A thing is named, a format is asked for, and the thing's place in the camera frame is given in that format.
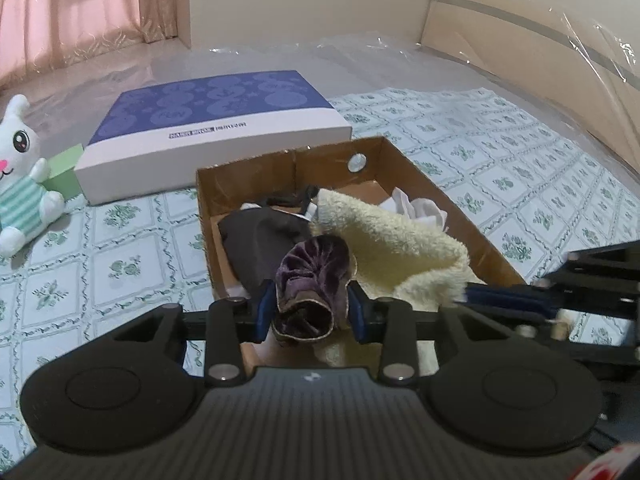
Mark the plastic-wrapped wooden headboard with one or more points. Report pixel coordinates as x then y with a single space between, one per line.
525 45

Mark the yellow towel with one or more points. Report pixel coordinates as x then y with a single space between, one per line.
400 255

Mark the purple and white flat box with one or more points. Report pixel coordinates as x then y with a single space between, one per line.
210 125

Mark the green cardboard box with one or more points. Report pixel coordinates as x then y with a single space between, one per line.
65 175

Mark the floral tablecloth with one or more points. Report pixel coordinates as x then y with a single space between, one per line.
125 260

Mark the purple velvet scrunchie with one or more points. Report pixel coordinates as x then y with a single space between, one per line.
310 280

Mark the white bunny plush toy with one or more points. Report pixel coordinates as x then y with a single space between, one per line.
20 185

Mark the black face mask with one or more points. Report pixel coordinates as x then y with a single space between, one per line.
260 245

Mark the clear plastic sheet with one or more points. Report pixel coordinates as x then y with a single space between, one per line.
375 60

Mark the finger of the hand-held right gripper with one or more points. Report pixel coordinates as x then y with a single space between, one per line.
600 257
505 300

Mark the pink curtain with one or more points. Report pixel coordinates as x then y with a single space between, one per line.
90 5

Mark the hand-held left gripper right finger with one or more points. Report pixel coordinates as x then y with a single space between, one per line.
356 315

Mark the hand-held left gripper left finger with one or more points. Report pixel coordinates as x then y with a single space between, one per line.
265 312

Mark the brown cardboard box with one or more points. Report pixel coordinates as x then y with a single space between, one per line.
260 175

